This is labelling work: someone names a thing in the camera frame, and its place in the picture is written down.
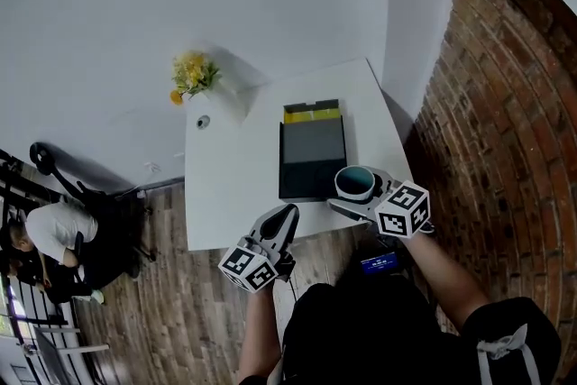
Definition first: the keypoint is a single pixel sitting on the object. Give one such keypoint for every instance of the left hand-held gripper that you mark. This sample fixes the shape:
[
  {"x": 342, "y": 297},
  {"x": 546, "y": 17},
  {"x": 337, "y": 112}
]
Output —
[{"x": 248, "y": 268}]

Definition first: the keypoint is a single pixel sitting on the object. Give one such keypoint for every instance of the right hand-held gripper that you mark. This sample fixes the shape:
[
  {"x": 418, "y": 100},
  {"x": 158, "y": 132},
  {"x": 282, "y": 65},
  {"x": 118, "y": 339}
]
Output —
[{"x": 401, "y": 212}]

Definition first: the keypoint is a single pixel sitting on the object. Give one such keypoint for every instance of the white cup with teal inside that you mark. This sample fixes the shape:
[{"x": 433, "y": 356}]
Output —
[{"x": 355, "y": 178}]

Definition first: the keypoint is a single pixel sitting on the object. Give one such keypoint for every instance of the black tray box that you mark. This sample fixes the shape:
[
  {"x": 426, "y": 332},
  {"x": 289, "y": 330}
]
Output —
[{"x": 311, "y": 144}]

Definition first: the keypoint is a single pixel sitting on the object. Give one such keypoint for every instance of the person's left forearm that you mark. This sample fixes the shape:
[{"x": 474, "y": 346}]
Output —
[{"x": 257, "y": 329}]

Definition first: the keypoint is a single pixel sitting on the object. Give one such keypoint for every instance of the person's right forearm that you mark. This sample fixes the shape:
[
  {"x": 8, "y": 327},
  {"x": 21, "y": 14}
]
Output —
[{"x": 446, "y": 279}]

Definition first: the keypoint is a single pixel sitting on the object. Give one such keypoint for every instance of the black device with blue screen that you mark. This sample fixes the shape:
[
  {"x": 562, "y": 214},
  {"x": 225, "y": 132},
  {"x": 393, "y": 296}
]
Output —
[{"x": 379, "y": 264}]

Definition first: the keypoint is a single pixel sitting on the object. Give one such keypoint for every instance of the white table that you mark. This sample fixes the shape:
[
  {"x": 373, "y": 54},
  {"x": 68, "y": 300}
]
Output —
[{"x": 225, "y": 176}]

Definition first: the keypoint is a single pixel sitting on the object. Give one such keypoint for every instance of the yellow packet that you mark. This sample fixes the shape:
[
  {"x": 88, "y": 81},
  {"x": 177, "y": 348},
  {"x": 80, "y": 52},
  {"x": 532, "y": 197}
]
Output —
[{"x": 297, "y": 117}]

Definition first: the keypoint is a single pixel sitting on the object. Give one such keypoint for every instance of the round grey table grommet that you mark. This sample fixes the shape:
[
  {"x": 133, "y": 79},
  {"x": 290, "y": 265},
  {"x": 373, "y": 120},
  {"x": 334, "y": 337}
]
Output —
[{"x": 203, "y": 122}]

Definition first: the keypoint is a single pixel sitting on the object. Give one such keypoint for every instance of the person's black clothing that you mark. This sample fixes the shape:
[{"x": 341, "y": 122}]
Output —
[{"x": 360, "y": 329}]

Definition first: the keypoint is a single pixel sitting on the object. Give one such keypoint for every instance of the black office chair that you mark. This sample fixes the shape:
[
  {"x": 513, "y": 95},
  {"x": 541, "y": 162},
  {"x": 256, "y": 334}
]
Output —
[{"x": 112, "y": 212}]

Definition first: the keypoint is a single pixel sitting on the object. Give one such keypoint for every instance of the yellow flower bouquet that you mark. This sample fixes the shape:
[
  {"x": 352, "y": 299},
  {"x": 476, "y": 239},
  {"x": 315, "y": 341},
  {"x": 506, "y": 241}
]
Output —
[{"x": 194, "y": 72}]

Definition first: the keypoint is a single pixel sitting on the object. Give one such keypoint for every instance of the black metal railing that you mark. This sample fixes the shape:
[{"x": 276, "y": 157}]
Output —
[{"x": 13, "y": 194}]

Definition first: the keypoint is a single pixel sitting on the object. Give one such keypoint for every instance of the white metal frame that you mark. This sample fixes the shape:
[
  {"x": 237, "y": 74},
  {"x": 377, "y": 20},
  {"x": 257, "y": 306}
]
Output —
[{"x": 72, "y": 349}]

